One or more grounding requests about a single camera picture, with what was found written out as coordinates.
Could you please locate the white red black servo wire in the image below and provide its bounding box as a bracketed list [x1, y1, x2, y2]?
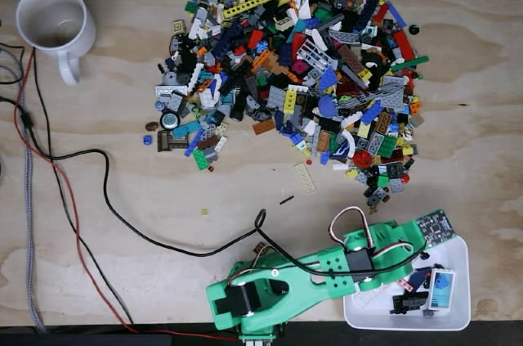
[329, 205, 416, 266]

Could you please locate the white plastic bin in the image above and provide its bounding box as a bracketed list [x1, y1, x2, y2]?
[342, 235, 471, 331]

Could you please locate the thin black cable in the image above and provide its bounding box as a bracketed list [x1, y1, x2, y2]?
[0, 45, 135, 325]

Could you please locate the square green Lego plate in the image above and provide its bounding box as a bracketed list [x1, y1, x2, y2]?
[376, 135, 398, 159]

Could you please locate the white Lego piece blue print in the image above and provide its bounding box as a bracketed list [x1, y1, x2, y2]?
[424, 267, 457, 311]

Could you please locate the white Lego lattice piece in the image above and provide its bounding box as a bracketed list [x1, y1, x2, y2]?
[296, 33, 334, 73]

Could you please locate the blue Lego plate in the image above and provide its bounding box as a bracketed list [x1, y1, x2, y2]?
[183, 128, 205, 158]

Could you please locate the light grey Lego plate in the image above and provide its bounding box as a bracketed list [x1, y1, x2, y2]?
[154, 83, 189, 97]

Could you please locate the camera circuit board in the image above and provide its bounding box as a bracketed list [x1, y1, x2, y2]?
[415, 209, 457, 249]

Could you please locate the Lego wheel teal hub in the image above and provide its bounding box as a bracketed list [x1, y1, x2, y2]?
[159, 110, 181, 129]

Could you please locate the grey braided cable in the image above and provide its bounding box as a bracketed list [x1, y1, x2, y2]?
[0, 45, 46, 333]

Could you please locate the red Lego brick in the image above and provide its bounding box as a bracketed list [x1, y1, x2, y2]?
[392, 29, 416, 56]

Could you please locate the dark brown Lego frame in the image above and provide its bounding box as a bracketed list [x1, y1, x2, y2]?
[157, 128, 190, 153]

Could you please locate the teal Lego plate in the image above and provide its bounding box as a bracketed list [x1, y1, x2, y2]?
[172, 121, 202, 139]

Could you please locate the blue rounded Lego piece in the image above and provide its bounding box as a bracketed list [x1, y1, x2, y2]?
[317, 95, 339, 118]

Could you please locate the tan Lego plate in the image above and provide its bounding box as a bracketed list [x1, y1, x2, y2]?
[293, 162, 317, 195]

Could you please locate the orange Lego plate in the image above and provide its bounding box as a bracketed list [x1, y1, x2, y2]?
[252, 119, 276, 136]

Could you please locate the red round Lego gear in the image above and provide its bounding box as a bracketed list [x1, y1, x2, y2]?
[351, 149, 373, 168]

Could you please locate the long green Lego plate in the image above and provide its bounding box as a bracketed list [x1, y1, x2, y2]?
[391, 55, 430, 73]

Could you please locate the yellow Lego technic beam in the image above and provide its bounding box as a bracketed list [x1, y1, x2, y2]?
[222, 0, 284, 20]

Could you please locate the white ceramic mug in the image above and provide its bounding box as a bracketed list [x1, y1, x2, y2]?
[15, 0, 97, 86]

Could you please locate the white Lego arch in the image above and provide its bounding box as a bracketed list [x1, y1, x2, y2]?
[341, 128, 359, 157]

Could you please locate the blue Lego wedge piece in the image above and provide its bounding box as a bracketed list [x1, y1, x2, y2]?
[317, 67, 339, 92]

